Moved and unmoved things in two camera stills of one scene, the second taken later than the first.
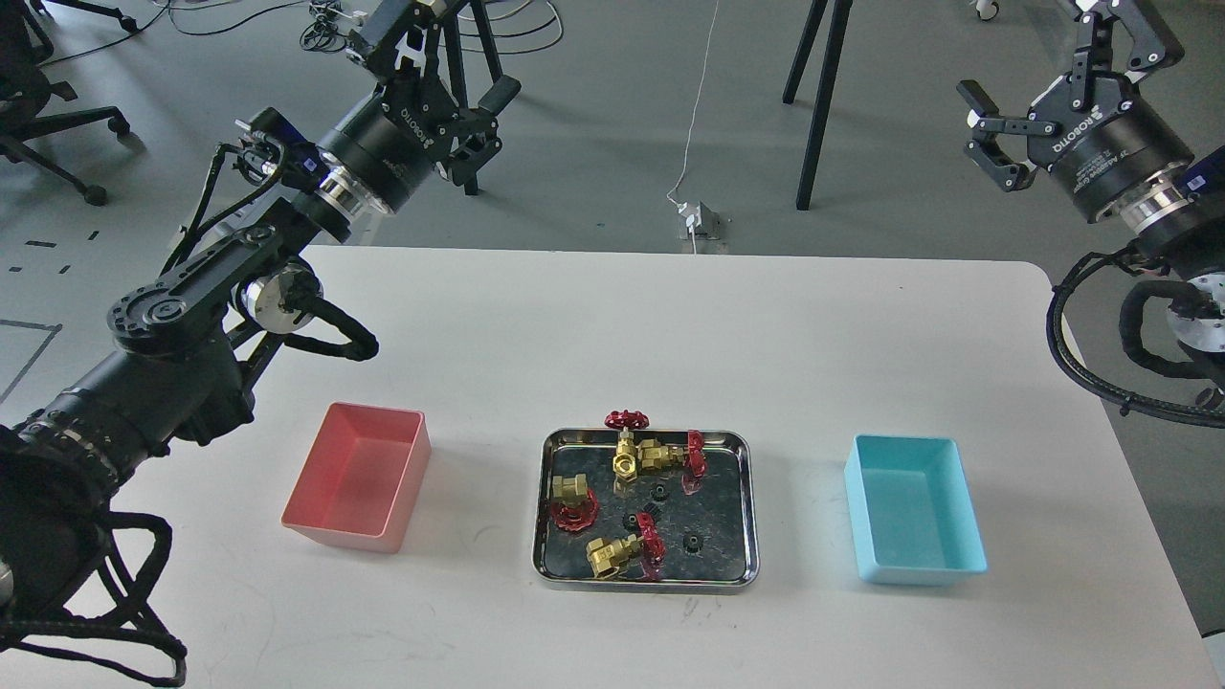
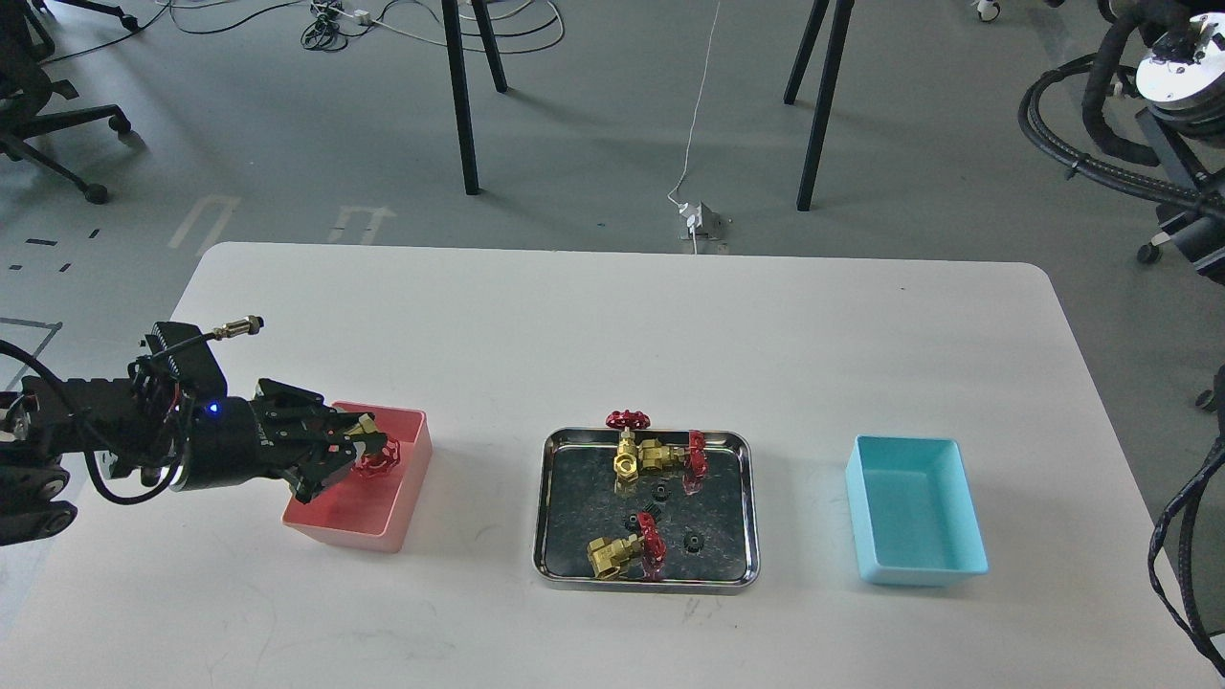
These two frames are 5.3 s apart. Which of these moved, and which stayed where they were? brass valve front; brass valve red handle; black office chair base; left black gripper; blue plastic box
Moved: left black gripper; brass valve red handle
Stayed: black office chair base; blue plastic box; brass valve front
